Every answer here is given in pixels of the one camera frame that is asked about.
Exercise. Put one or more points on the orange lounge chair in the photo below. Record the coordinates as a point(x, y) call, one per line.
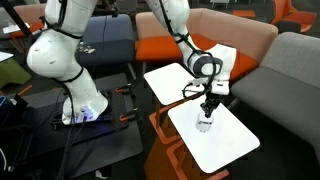
point(296, 20)

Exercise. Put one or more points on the orange stool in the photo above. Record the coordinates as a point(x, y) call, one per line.
point(243, 14)

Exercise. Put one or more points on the black equipment case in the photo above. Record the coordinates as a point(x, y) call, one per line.
point(13, 140)

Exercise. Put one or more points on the small clutter pile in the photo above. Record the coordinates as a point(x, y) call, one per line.
point(86, 49)

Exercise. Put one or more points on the blue armchair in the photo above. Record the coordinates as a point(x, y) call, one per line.
point(106, 36)

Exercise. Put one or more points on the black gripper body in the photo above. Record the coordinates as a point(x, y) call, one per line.
point(211, 101)

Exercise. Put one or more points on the pink chair with orange seat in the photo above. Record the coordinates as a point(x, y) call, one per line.
point(30, 13)

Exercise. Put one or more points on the white side table orange frame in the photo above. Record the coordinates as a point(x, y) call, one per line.
point(166, 81)
point(220, 143)

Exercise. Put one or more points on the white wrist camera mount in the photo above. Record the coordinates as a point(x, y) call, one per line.
point(220, 87)

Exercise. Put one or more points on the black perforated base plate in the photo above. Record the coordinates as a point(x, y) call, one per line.
point(111, 106)

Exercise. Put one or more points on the green ottoman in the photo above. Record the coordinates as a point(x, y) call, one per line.
point(13, 71)

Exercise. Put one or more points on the orange seat lounge sofa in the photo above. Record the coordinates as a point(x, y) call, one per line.
point(156, 48)

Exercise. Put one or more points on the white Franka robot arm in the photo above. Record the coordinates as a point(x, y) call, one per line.
point(56, 56)

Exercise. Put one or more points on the white paper sheet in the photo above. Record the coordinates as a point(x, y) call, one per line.
point(13, 28)

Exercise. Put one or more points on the dark cart platform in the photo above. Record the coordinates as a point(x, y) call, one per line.
point(110, 150)

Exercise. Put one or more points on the grey fabric sofa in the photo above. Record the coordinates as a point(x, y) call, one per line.
point(286, 83)

